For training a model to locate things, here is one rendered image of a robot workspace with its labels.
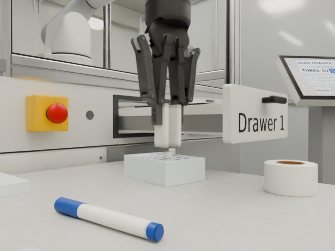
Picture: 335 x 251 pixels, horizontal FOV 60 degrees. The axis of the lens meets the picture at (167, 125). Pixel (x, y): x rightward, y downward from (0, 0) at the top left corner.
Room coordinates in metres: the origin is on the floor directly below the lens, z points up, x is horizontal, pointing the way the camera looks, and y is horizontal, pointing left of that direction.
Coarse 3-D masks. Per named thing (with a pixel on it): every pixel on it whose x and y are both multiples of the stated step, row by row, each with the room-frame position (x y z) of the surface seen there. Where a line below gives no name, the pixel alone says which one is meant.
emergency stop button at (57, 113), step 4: (52, 104) 0.56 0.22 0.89; (56, 104) 0.56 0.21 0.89; (60, 104) 0.56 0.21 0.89; (48, 108) 0.55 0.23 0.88; (52, 108) 0.55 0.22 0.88; (56, 108) 0.55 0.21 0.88; (60, 108) 0.56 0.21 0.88; (64, 108) 0.57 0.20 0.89; (48, 112) 0.55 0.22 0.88; (52, 112) 0.55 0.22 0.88; (56, 112) 0.55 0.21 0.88; (60, 112) 0.56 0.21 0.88; (64, 112) 0.57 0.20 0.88; (48, 116) 0.55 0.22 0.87; (52, 116) 0.55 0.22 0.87; (56, 116) 0.55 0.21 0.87; (60, 116) 0.56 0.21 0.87; (64, 116) 0.57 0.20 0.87; (52, 120) 0.55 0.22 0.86; (56, 120) 0.55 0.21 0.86; (60, 120) 0.56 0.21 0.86; (64, 120) 0.57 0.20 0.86
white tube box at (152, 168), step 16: (128, 160) 0.52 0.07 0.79; (144, 160) 0.48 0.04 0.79; (160, 160) 0.47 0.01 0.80; (176, 160) 0.47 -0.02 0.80; (192, 160) 0.47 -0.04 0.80; (128, 176) 0.52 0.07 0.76; (144, 176) 0.48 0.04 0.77; (160, 176) 0.44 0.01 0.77; (176, 176) 0.45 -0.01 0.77; (192, 176) 0.47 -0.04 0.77
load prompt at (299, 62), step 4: (296, 60) 1.45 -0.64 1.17; (300, 60) 1.46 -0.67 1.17; (304, 60) 1.46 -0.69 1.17; (308, 60) 1.46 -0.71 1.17; (312, 60) 1.47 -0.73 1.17; (316, 60) 1.47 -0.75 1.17; (320, 60) 1.47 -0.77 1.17; (324, 60) 1.47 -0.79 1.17; (328, 60) 1.48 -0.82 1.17; (332, 60) 1.48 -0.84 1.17; (300, 64) 1.43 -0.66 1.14; (304, 64) 1.44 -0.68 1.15; (308, 64) 1.44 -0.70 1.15; (312, 64) 1.44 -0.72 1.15; (316, 64) 1.45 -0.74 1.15; (320, 64) 1.45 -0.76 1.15; (324, 64) 1.45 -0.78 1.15; (328, 64) 1.45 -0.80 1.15; (332, 64) 1.46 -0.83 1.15
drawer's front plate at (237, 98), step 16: (224, 96) 0.53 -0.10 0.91; (240, 96) 0.55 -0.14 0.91; (256, 96) 0.60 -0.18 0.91; (224, 112) 0.53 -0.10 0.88; (240, 112) 0.55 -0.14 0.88; (256, 112) 0.60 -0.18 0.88; (272, 112) 0.66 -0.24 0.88; (224, 128) 0.53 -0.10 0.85; (240, 128) 0.55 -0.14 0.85; (256, 128) 0.60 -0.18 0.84
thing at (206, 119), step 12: (132, 108) 0.73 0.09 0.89; (144, 108) 0.70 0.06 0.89; (192, 108) 0.60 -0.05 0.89; (204, 108) 0.58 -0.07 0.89; (216, 108) 0.56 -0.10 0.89; (120, 120) 0.75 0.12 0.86; (132, 120) 0.72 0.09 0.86; (144, 120) 0.69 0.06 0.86; (192, 120) 0.60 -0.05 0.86; (204, 120) 0.58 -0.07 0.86; (216, 120) 0.56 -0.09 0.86; (192, 132) 0.60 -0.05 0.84; (204, 132) 0.58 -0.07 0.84; (216, 132) 0.56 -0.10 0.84
